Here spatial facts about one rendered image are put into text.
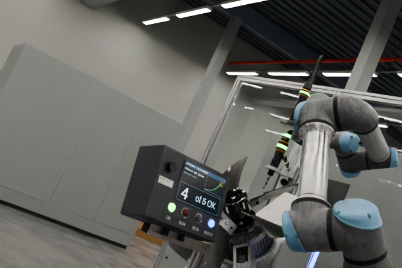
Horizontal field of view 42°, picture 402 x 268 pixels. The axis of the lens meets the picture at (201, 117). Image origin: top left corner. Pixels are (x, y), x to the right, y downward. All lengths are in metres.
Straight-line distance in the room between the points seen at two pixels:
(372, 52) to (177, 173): 7.63
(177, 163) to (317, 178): 0.43
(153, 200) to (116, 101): 6.36
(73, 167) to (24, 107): 1.07
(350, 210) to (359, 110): 0.39
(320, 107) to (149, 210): 0.69
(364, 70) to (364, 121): 7.03
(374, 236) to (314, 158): 0.31
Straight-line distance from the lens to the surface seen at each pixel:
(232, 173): 2.49
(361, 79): 8.72
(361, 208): 1.47
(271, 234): 1.99
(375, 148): 1.94
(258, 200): 2.29
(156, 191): 1.34
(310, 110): 1.74
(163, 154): 1.36
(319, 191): 1.57
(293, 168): 2.80
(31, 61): 7.37
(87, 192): 7.72
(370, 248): 1.48
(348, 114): 1.72
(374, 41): 8.92
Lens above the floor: 1.17
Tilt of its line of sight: 8 degrees up
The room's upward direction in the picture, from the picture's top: 24 degrees clockwise
